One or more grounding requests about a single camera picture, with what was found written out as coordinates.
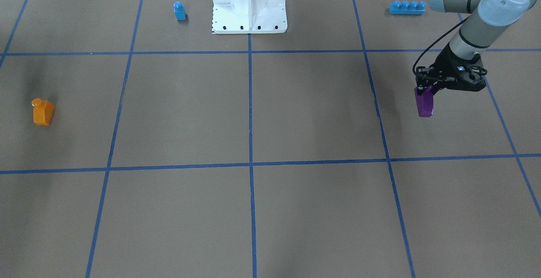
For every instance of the purple trapezoid block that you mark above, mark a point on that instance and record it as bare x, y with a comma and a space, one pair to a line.
425, 101

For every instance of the orange trapezoid block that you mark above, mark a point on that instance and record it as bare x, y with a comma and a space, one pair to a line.
43, 111

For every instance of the long blue brick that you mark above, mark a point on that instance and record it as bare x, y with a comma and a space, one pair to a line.
407, 8

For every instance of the small blue block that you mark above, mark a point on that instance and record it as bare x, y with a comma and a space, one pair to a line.
179, 12

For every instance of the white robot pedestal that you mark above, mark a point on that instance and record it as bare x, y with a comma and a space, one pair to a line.
249, 17

